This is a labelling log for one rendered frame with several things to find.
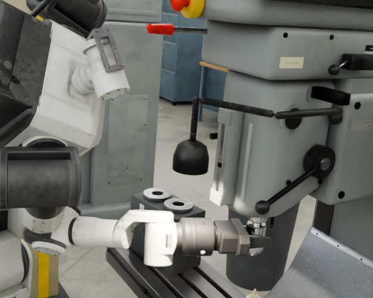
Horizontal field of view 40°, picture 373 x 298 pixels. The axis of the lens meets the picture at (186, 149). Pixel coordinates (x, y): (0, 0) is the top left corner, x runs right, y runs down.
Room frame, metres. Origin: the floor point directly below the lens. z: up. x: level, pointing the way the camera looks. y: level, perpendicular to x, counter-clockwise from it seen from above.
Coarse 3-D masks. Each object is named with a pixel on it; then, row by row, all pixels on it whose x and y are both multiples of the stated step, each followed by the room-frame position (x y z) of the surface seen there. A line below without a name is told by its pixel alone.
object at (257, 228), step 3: (249, 222) 1.10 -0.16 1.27; (246, 225) 1.10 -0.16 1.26; (249, 225) 1.09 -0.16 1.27; (252, 225) 1.08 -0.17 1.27; (255, 225) 1.09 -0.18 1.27; (258, 225) 1.09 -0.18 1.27; (261, 225) 1.09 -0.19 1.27; (264, 225) 1.09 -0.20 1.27; (249, 228) 1.08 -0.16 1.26; (252, 228) 1.08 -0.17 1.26; (255, 228) 1.08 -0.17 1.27; (258, 228) 1.07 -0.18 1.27; (261, 228) 1.08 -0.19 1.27; (264, 228) 1.08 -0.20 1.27; (258, 231) 1.08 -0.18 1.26; (261, 231) 1.08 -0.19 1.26
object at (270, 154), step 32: (224, 96) 1.10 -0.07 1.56; (256, 96) 1.01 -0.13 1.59; (288, 96) 0.99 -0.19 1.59; (256, 128) 1.00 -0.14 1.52; (288, 128) 0.99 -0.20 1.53; (320, 128) 1.05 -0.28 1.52; (256, 160) 1.00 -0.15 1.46; (288, 160) 1.00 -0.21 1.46; (256, 192) 0.99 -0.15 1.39; (288, 192) 1.01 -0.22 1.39
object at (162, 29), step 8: (152, 24) 1.04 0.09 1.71; (160, 24) 1.05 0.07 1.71; (168, 24) 1.06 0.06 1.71; (152, 32) 1.04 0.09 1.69; (160, 32) 1.04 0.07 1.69; (168, 32) 1.05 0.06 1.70; (176, 32) 1.07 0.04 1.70; (184, 32) 1.08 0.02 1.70; (192, 32) 1.09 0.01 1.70; (200, 32) 1.10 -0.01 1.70
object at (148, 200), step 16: (144, 192) 1.49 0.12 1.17; (160, 192) 1.51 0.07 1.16; (144, 208) 1.44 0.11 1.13; (160, 208) 1.41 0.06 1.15; (176, 208) 1.39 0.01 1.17; (192, 208) 1.41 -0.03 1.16; (144, 224) 1.44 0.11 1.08; (176, 256) 1.34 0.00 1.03; (192, 256) 1.39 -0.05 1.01; (176, 272) 1.35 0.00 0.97
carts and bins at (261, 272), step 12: (228, 216) 3.06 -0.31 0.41; (240, 216) 2.89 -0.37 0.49; (276, 216) 2.83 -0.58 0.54; (288, 216) 2.87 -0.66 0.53; (276, 228) 2.84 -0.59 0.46; (288, 228) 2.89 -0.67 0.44; (276, 240) 2.85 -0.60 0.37; (288, 240) 2.92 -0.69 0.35; (264, 252) 2.84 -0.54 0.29; (276, 252) 2.86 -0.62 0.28; (228, 264) 2.99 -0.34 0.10; (240, 264) 2.89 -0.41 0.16; (252, 264) 2.85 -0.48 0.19; (264, 264) 2.85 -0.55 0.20; (276, 264) 2.88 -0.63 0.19; (228, 276) 2.98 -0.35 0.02; (240, 276) 2.89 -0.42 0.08; (252, 276) 2.86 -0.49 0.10; (264, 276) 2.86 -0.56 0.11; (276, 276) 2.90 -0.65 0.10; (252, 288) 2.86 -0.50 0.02; (264, 288) 2.86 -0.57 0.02
